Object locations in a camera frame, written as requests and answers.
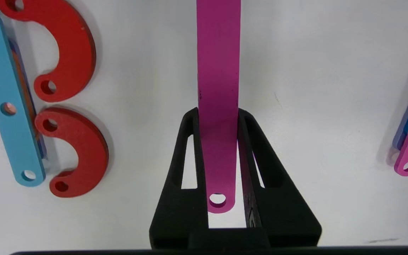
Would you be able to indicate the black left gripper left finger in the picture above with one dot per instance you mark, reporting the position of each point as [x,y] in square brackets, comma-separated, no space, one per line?
[179,212]

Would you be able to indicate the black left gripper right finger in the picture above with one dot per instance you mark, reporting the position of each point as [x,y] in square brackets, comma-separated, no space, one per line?
[282,212]

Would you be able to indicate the long blue bar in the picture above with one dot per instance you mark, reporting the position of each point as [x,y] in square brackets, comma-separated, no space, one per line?
[2,81]

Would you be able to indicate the red C-shaped piece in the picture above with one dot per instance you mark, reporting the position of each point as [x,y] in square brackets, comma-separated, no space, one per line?
[76,46]
[90,152]

